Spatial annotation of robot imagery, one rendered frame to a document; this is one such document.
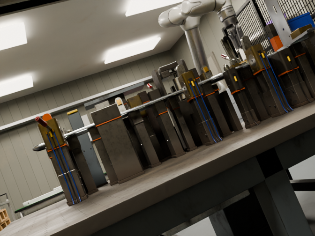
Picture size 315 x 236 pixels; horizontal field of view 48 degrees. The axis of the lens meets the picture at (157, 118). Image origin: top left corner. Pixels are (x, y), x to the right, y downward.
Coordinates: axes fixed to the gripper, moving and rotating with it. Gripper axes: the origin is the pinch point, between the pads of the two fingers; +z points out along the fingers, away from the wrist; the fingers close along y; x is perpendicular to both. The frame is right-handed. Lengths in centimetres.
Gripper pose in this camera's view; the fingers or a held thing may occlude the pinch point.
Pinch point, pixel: (244, 53)
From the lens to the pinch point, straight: 199.3
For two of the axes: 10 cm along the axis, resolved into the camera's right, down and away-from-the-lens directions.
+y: 1.5, -1.4, -9.8
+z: 3.9, 9.2, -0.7
